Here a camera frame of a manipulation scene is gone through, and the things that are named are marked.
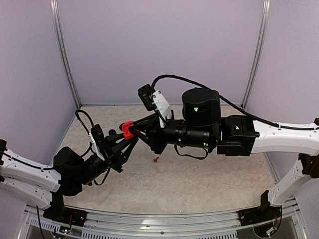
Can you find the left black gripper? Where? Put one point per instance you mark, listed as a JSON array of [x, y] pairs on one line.
[[113, 153]]

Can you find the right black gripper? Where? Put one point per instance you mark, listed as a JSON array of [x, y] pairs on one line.
[[150, 123]]

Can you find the red round charging case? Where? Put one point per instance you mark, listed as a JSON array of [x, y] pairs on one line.
[[126, 130]]

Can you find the small black charging case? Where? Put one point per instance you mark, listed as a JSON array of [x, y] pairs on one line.
[[112, 132]]

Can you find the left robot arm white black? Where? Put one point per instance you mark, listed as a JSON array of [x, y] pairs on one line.
[[45, 186]]

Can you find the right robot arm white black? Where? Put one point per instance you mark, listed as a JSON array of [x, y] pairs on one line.
[[244, 134]]

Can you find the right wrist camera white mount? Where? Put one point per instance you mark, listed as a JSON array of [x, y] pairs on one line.
[[154, 100]]

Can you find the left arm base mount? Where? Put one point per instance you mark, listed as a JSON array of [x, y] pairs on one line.
[[60, 213]]

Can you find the aluminium front rail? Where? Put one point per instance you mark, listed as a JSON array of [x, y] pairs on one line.
[[109, 225]]

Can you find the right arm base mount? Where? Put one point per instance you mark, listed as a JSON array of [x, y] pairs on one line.
[[264, 213]]

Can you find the left aluminium corner post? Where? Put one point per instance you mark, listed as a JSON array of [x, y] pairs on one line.
[[63, 52]]

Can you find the aluminium corner post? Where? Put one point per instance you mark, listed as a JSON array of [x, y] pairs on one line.
[[63, 52], [258, 53]]

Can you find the right aluminium corner post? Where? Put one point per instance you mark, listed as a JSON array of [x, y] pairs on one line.
[[258, 53]]

